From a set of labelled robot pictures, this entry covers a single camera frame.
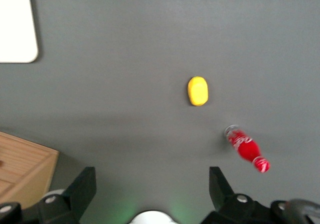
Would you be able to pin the beige plastic tray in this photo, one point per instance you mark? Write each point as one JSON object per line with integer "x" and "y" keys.
{"x": 15, "y": 21}

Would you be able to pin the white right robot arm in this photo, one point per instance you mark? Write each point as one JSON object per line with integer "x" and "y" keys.
{"x": 152, "y": 217}

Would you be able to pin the red coke bottle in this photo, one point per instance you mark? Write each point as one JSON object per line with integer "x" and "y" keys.
{"x": 246, "y": 147}

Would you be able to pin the yellow lemon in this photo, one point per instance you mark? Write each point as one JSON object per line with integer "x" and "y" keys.
{"x": 198, "y": 91}

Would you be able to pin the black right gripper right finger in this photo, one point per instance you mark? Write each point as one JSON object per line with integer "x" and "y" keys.
{"x": 225, "y": 204}

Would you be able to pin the wooden drawer cabinet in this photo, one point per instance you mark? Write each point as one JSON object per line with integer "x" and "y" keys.
{"x": 22, "y": 164}

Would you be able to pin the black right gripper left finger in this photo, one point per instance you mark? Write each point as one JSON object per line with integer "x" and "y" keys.
{"x": 77, "y": 196}

